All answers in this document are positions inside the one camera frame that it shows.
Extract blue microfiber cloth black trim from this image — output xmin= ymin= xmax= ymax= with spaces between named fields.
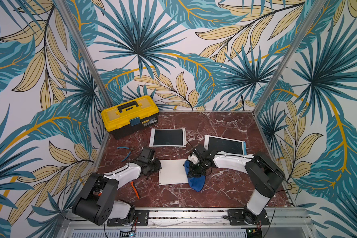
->
xmin=184 ymin=160 xmax=206 ymax=191

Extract white drawing tablet front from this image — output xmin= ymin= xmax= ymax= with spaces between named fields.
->
xmin=159 ymin=159 xmax=188 ymax=185

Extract white drawing tablet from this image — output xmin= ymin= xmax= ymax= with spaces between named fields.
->
xmin=159 ymin=159 xmax=188 ymax=185
xmin=149 ymin=129 xmax=186 ymax=147

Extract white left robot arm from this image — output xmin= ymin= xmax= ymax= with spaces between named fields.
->
xmin=72 ymin=147 xmax=162 ymax=226

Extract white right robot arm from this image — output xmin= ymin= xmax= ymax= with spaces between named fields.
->
xmin=183 ymin=145 xmax=285 ymax=225

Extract blue framed drawing tablet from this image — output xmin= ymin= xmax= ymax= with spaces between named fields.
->
xmin=204 ymin=135 xmax=247 ymax=155

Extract yellow black toolbox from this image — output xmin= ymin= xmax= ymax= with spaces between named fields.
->
xmin=101 ymin=95 xmax=159 ymax=139

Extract orange handled cutter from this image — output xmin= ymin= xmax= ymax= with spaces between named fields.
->
xmin=130 ymin=181 xmax=140 ymax=199

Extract blue handled pliers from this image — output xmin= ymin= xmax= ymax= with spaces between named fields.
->
xmin=116 ymin=146 xmax=134 ymax=162

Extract left aluminium corner post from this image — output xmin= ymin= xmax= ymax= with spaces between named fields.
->
xmin=55 ymin=0 xmax=114 ymax=108

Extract aluminium corner post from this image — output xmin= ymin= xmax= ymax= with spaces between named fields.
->
xmin=253 ymin=0 xmax=326 ymax=119
xmin=55 ymin=0 xmax=114 ymax=108

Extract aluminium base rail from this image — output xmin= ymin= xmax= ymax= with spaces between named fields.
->
xmin=57 ymin=207 xmax=319 ymax=238

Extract right aluminium corner post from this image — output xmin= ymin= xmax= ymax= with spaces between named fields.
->
xmin=253 ymin=0 xmax=326 ymax=119

